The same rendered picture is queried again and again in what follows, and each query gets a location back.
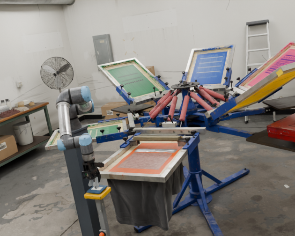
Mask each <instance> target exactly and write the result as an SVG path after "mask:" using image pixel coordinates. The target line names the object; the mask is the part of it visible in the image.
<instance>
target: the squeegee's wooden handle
mask: <svg viewBox="0 0 295 236"><path fill-rule="evenodd" d="M181 139H182V137H181V135H178V136H139V135H137V136H134V137H133V140H168V141H179V140H181Z"/></svg>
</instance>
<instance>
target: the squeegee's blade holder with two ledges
mask: <svg viewBox="0 0 295 236"><path fill-rule="evenodd" d="M139 135H140V136H178V134H139Z"/></svg>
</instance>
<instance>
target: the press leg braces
mask: <svg viewBox="0 0 295 236"><path fill-rule="evenodd" d="M202 174H203V175H204V176H206V177H208V178H209V179H211V180H213V181H215V182H216V183H215V185H217V186H219V185H221V184H223V183H225V182H223V181H220V180H219V179H217V178H215V177H213V176H212V175H210V174H209V173H207V172H205V171H204V170H202ZM195 177H196V181H197V184H198V188H199V192H200V196H201V199H202V203H203V207H204V208H202V210H203V212H204V214H209V213H211V211H210V209H209V208H208V205H207V201H206V197H205V194H204V190H203V187H202V183H201V180H200V177H199V174H195ZM191 179H192V174H190V173H189V174H188V176H187V178H186V180H185V181H184V183H183V186H182V189H181V192H180V193H178V195H177V196H176V198H175V200H174V202H173V210H175V209H177V208H179V207H180V206H179V205H178V204H179V202H180V200H181V198H182V196H183V194H184V192H185V190H186V188H187V186H188V184H191Z"/></svg>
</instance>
